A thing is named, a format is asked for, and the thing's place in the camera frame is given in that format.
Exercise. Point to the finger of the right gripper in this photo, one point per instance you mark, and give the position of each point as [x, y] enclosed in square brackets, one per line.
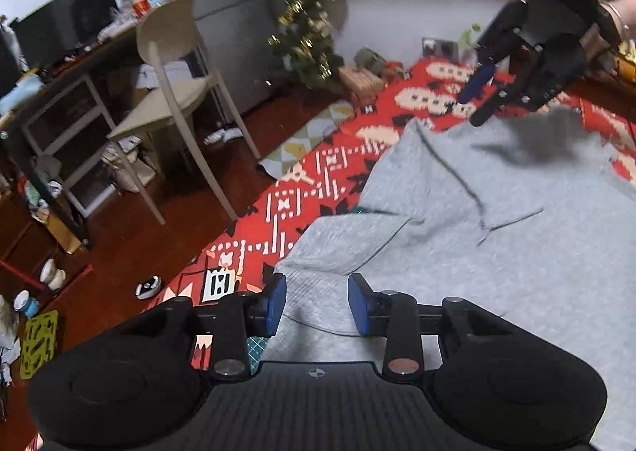
[499, 40]
[550, 70]

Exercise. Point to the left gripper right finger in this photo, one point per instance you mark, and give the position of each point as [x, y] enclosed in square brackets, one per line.
[488, 379]

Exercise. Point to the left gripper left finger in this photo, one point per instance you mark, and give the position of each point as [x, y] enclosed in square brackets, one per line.
[144, 379]

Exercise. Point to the grey polo shirt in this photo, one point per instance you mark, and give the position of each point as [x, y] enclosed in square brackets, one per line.
[523, 216]

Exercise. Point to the person right hand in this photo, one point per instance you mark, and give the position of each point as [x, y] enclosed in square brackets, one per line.
[623, 13]

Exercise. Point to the dark wooden side cabinet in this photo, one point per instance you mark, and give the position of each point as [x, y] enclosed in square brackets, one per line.
[600, 83]

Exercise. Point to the small white floor gadget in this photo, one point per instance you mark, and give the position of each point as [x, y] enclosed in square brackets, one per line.
[149, 288]

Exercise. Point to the green patterned floor tray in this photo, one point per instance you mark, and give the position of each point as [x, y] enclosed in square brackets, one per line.
[39, 343]

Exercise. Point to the green cutting mat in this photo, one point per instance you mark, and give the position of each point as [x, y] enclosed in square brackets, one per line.
[256, 346]

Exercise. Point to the white ceramic cup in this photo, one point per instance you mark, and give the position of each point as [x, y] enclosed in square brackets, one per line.
[52, 274]

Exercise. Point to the blue ceramic cup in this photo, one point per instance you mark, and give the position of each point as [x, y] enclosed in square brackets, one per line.
[26, 304]

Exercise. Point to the small christmas tree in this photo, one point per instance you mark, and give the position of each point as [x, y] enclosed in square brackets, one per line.
[304, 43]

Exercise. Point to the red christmas pattern blanket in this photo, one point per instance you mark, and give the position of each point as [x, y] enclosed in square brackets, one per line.
[347, 404]

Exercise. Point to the dark desk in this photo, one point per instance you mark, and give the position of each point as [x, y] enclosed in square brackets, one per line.
[41, 171]

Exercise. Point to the white drawer unit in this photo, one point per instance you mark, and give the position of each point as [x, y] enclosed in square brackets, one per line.
[73, 128]

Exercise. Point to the beige plastic chair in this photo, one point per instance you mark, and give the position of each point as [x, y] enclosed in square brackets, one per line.
[166, 34]

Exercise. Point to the black monitor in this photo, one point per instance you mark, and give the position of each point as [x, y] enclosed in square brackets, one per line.
[59, 27]

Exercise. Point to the wall power outlet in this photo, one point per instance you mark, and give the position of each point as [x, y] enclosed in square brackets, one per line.
[440, 48]

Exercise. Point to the red broom handle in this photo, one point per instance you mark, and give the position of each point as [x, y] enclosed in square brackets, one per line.
[36, 284]

